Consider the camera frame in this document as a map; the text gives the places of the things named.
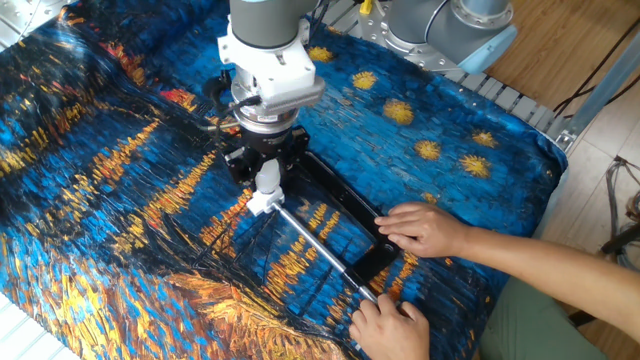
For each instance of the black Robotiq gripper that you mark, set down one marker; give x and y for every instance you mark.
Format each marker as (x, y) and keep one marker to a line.
(270, 144)

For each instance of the white light bulb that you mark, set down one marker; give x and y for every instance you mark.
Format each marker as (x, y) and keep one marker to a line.
(269, 176)

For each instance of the black C-clamp with silver screw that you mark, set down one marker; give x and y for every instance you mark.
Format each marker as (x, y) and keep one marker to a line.
(345, 197)

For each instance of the person's right forearm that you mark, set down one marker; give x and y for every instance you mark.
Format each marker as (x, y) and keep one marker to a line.
(550, 280)

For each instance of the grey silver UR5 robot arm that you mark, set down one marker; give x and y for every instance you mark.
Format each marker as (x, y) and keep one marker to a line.
(450, 35)

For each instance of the person's right hand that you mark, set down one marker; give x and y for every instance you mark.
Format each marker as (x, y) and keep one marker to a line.
(425, 227)

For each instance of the person's left hand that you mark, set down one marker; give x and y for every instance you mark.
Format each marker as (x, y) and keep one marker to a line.
(392, 332)

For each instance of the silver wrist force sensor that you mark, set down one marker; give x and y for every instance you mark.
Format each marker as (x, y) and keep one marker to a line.
(265, 120)

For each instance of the white lamp socket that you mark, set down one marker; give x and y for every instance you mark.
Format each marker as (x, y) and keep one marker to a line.
(265, 202)

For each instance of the starry night painting cloth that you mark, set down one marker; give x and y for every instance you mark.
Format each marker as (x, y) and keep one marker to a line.
(125, 225)

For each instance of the yellow plug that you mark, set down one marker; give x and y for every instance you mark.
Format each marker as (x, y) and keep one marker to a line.
(366, 6)

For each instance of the green trousers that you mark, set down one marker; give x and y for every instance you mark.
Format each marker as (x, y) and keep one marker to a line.
(535, 330)

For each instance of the black stand leg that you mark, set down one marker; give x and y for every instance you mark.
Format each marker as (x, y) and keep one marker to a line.
(622, 240)

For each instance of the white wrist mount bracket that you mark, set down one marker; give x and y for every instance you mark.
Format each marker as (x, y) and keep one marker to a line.
(280, 70)

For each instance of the aluminium frame post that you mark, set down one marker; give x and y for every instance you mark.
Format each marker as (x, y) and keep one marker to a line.
(600, 90)

